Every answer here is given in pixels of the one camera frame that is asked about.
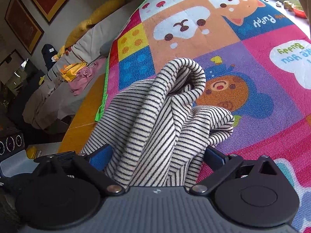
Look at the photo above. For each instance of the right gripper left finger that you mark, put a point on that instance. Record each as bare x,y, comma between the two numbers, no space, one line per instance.
90,167

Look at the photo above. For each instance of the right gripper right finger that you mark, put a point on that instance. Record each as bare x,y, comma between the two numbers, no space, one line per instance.
223,167

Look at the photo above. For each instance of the black white striped garment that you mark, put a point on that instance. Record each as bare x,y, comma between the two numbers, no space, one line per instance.
157,133

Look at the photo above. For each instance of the grey sofa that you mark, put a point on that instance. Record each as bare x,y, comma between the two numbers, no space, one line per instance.
54,100

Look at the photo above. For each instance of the pink crumpled garment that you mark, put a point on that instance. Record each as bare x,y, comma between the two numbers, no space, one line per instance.
85,75

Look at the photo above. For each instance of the yellow crumpled garment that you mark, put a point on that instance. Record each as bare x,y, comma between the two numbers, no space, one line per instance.
68,72

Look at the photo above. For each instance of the colourful cartoon puppy mat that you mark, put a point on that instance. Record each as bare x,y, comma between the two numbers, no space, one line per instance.
257,65

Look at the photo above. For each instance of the grey cushion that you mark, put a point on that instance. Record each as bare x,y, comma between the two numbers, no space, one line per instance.
106,47

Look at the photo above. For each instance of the dark navy bag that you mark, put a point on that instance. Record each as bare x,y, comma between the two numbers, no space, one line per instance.
49,55

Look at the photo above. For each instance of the yellow cushion left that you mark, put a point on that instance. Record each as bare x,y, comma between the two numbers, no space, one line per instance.
77,33

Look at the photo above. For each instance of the yellow cushion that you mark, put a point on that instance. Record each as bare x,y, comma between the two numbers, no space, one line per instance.
104,11
77,33

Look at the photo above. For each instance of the red framed picture lower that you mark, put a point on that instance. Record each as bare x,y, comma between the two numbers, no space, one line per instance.
23,25

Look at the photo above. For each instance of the yellow cushion right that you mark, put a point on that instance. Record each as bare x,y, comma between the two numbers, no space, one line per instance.
104,11

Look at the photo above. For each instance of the red plastic bowl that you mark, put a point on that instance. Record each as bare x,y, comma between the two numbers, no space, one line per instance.
299,12

